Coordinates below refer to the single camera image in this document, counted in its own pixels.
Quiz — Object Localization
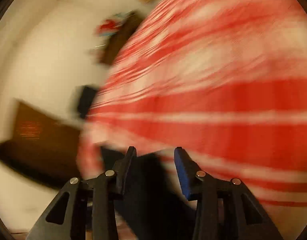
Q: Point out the black pants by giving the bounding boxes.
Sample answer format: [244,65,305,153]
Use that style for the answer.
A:
[115,153,196,239]

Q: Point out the dark wooden cabinet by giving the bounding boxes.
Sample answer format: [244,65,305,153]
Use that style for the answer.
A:
[0,101,81,189]

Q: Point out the black chair with clothes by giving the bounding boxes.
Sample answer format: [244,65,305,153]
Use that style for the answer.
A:
[74,85,99,120]

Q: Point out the red plaid bed cover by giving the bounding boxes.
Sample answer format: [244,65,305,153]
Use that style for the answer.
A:
[77,0,307,238]

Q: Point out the brown wooden dresser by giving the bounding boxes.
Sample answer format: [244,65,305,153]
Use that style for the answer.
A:
[91,10,144,66]

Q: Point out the red gift bag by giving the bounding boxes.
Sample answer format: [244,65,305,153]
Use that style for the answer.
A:
[95,11,134,36]

